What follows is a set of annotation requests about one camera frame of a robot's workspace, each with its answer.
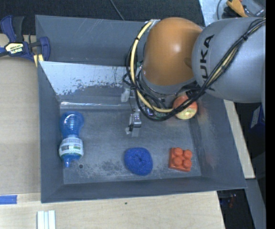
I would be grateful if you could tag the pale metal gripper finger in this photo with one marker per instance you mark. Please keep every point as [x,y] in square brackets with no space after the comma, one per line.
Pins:
[128,128]
[136,121]

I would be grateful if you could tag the grey metal bin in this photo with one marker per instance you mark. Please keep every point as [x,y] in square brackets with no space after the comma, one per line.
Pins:
[108,137]

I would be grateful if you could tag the blue round scrubber sponge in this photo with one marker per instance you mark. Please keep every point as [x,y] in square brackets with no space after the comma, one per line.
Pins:
[138,161]

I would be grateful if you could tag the red and yellow apple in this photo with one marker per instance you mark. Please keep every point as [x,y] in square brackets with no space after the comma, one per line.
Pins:
[187,112]

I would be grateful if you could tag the blue clear plastic bottle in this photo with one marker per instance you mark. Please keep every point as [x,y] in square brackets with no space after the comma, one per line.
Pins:
[71,137]

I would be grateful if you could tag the orange toy building brick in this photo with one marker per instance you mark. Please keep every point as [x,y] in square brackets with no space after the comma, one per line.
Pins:
[180,160]

